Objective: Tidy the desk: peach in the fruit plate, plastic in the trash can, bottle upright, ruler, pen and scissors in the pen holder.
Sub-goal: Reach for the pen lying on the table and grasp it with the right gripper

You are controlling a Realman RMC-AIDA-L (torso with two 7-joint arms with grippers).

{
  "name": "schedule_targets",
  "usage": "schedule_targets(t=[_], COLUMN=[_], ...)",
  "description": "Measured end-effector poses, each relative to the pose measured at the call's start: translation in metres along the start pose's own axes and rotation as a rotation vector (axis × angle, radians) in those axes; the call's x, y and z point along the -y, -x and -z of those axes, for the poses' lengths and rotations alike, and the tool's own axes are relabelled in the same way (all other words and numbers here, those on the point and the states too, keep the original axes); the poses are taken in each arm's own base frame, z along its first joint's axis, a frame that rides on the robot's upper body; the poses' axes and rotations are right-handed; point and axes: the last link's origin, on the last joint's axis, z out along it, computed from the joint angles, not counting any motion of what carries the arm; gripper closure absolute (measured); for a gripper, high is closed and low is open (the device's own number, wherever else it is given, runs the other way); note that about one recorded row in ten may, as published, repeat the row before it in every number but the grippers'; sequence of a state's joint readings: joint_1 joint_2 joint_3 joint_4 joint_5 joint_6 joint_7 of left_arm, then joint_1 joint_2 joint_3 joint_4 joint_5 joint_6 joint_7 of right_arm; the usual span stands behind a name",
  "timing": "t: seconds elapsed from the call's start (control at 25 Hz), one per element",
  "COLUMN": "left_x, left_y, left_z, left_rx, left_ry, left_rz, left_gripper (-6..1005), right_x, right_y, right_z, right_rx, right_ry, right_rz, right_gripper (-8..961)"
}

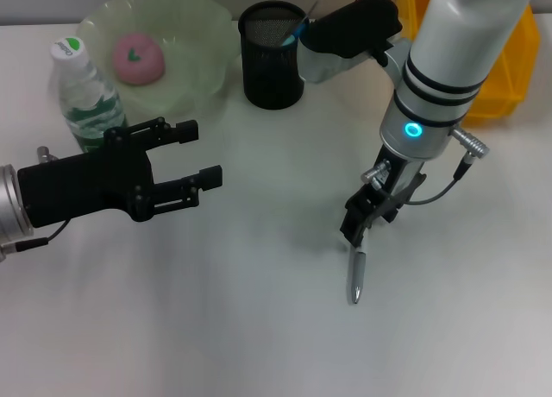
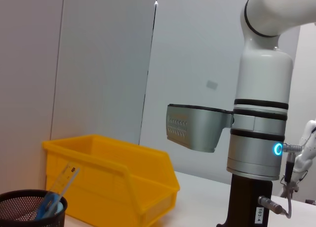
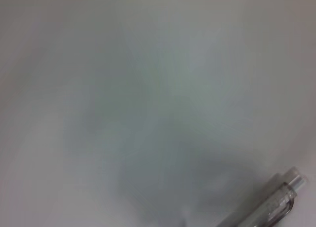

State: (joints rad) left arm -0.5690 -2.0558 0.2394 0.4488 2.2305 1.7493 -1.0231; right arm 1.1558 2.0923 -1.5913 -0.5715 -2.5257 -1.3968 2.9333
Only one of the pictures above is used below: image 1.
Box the blue capped scissors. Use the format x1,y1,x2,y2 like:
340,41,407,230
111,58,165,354
282,22,310,48

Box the pink toy peach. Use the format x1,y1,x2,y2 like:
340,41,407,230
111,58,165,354
111,32,166,86

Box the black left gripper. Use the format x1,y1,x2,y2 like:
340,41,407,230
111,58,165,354
16,117,224,230

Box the silver ballpoint pen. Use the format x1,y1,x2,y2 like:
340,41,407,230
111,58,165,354
348,241,368,306

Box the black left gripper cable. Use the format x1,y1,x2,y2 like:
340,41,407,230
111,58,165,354
0,218,70,255

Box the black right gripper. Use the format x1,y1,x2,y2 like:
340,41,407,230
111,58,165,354
339,145,429,248

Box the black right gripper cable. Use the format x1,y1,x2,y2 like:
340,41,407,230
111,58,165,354
360,127,492,206

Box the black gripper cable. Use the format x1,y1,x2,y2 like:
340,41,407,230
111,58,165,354
360,127,492,206
0,218,70,255

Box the green translucent fruit bowl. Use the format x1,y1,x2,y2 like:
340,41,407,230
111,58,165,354
77,0,241,118

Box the clear water bottle green label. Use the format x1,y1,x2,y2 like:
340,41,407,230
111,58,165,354
49,36,129,153

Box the black mesh pen holder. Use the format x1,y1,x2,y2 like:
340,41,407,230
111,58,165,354
236,0,311,110

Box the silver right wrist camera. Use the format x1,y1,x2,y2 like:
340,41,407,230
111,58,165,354
297,0,405,85

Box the yellow plastic bin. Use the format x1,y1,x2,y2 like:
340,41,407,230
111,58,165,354
396,0,541,129

